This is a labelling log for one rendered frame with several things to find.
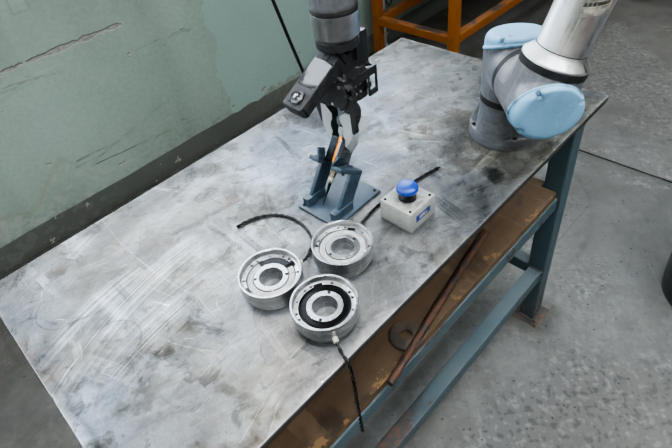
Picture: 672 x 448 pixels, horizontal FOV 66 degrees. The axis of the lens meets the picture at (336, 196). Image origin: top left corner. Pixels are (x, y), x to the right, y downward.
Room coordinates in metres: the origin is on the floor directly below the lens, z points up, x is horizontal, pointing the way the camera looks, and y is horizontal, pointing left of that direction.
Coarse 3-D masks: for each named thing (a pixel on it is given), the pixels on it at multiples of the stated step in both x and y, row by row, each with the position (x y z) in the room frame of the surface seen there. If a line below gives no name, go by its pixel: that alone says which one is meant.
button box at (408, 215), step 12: (396, 192) 0.70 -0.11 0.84; (420, 192) 0.69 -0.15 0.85; (384, 204) 0.68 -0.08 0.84; (396, 204) 0.67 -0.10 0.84; (408, 204) 0.67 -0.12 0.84; (420, 204) 0.66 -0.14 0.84; (432, 204) 0.68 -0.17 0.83; (384, 216) 0.68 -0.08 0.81; (396, 216) 0.66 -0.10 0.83; (408, 216) 0.64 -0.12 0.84; (420, 216) 0.65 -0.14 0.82; (408, 228) 0.64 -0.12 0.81
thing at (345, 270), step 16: (336, 224) 0.65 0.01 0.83; (352, 224) 0.65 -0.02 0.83; (320, 240) 0.62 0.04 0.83; (336, 240) 0.62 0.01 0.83; (352, 240) 0.61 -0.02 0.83; (368, 240) 0.61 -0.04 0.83; (320, 256) 0.59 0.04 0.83; (336, 256) 0.58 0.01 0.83; (352, 256) 0.58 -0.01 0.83; (368, 256) 0.57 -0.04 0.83; (336, 272) 0.55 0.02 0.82; (352, 272) 0.55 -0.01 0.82
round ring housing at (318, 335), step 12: (324, 276) 0.54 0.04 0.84; (336, 276) 0.53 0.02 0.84; (300, 288) 0.52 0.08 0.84; (348, 288) 0.51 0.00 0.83; (312, 300) 0.50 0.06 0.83; (324, 300) 0.51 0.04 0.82; (336, 300) 0.49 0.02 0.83; (312, 312) 0.48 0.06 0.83; (336, 312) 0.47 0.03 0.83; (300, 324) 0.45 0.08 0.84; (348, 324) 0.44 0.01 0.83; (312, 336) 0.44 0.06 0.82; (324, 336) 0.43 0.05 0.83
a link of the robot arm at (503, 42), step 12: (504, 24) 0.95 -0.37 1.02; (516, 24) 0.93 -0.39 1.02; (528, 24) 0.92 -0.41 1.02; (492, 36) 0.89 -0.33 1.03; (504, 36) 0.87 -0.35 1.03; (516, 36) 0.86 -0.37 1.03; (528, 36) 0.86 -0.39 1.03; (492, 48) 0.87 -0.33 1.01; (504, 48) 0.86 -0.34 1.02; (516, 48) 0.85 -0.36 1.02; (492, 60) 0.87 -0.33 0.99; (504, 60) 0.84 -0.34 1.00; (492, 72) 0.85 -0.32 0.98; (492, 84) 0.84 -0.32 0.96; (492, 96) 0.87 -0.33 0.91
